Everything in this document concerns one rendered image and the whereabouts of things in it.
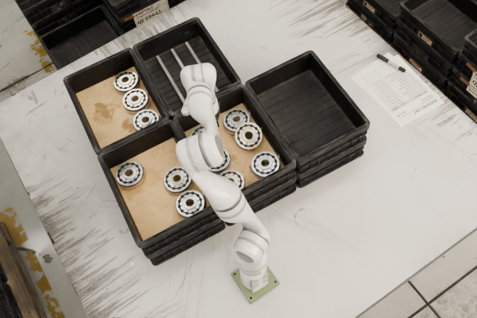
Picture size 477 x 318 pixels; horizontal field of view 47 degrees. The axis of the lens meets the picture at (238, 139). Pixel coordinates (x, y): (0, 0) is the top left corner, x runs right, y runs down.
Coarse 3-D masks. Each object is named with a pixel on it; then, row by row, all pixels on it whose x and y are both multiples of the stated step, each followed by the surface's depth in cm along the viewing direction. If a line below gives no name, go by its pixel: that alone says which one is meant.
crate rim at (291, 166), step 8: (232, 88) 204; (216, 96) 203; (248, 96) 201; (256, 104) 199; (176, 120) 199; (264, 120) 195; (272, 128) 193; (184, 136) 197; (280, 144) 190; (288, 152) 188; (280, 168) 185; (288, 168) 185; (272, 176) 184; (256, 184) 183; (264, 184) 185; (248, 192) 184
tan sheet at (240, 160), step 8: (240, 104) 212; (224, 112) 211; (192, 128) 208; (224, 128) 207; (224, 136) 205; (232, 136) 205; (248, 136) 204; (264, 136) 203; (224, 144) 204; (232, 144) 203; (264, 144) 202; (232, 152) 202; (240, 152) 201; (248, 152) 201; (256, 152) 200; (272, 152) 200; (232, 160) 200; (240, 160) 199; (248, 160) 199; (232, 168) 198; (240, 168) 198; (248, 168) 197; (248, 176) 196; (248, 184) 194
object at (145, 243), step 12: (168, 120) 199; (144, 132) 198; (120, 144) 196; (108, 180) 189; (120, 204) 184; (132, 228) 181; (168, 228) 178; (180, 228) 180; (144, 240) 177; (156, 240) 178
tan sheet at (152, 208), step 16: (160, 144) 206; (176, 144) 206; (128, 160) 204; (144, 160) 204; (160, 160) 203; (176, 160) 202; (160, 176) 199; (128, 192) 197; (144, 192) 197; (160, 192) 196; (128, 208) 194; (144, 208) 194; (160, 208) 193; (144, 224) 191; (160, 224) 190
